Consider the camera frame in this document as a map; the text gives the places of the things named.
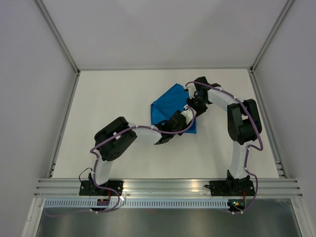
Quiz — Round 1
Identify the blue cloth napkin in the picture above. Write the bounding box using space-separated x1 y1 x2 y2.
150 83 189 127

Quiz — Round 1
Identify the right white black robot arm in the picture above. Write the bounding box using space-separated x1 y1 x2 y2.
184 77 263 195

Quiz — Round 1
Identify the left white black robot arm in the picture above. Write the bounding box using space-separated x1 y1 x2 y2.
90 107 196 196

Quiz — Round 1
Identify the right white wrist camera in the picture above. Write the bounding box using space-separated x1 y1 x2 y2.
184 82 198 99

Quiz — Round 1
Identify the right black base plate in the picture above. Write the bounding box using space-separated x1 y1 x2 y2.
209 181 255 197

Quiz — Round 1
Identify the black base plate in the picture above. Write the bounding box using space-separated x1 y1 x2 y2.
209 181 255 197
79 179 124 198

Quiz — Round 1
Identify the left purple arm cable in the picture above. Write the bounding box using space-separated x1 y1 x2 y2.
44 105 198 218

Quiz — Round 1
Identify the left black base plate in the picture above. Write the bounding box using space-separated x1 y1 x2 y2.
79 179 124 198

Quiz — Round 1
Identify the aluminium mounting rail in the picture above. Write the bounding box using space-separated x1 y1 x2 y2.
33 178 303 198

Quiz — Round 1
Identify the right aluminium frame post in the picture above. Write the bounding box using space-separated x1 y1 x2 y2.
249 0 296 73

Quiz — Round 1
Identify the aluminium frame post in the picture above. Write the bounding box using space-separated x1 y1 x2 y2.
34 0 80 75
249 0 296 73

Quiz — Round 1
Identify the white slotted cable duct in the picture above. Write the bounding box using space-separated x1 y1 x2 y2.
44 198 229 209

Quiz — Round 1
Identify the left aluminium frame post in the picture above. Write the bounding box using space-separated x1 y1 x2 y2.
34 0 80 75

